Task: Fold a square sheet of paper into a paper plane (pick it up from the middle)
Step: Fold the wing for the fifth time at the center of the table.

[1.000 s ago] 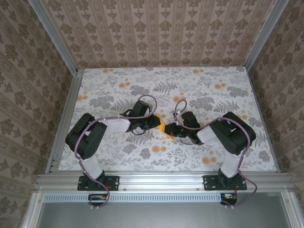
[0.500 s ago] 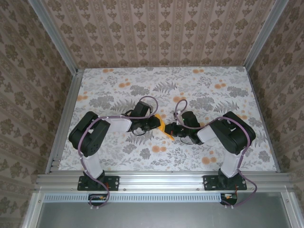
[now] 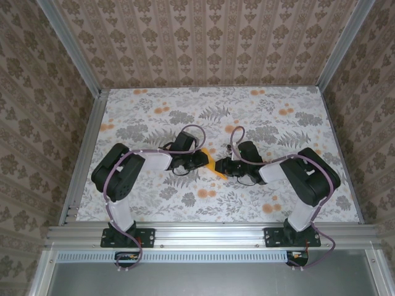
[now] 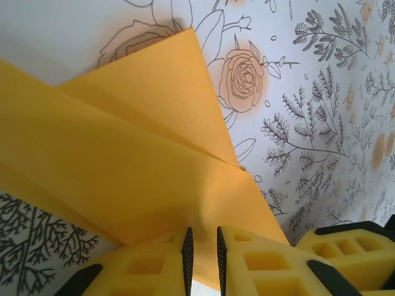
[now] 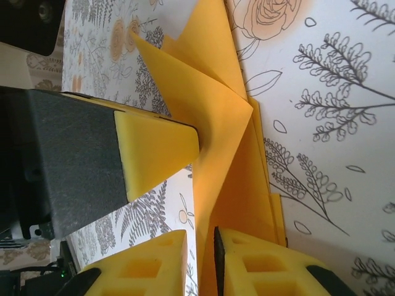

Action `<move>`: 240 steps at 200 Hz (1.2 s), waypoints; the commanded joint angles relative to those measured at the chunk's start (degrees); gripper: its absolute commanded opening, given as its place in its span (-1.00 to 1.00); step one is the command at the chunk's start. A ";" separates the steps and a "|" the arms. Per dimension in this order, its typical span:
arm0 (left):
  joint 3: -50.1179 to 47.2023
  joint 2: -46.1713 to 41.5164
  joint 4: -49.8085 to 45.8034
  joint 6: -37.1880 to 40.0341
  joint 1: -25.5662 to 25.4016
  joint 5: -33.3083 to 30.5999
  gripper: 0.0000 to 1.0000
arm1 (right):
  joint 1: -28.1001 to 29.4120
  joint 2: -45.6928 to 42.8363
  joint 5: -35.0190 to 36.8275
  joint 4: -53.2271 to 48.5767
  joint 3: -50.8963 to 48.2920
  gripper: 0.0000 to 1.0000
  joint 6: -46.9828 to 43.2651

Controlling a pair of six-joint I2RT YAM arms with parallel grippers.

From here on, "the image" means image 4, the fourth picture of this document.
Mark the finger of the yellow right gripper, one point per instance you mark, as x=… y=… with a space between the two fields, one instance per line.
x=355 y=246

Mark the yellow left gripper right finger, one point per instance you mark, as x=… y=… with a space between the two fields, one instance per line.
x=265 y=271

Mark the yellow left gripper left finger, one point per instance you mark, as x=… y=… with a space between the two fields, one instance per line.
x=139 y=271

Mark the orange cloth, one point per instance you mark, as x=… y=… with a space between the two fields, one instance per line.
x=123 y=154

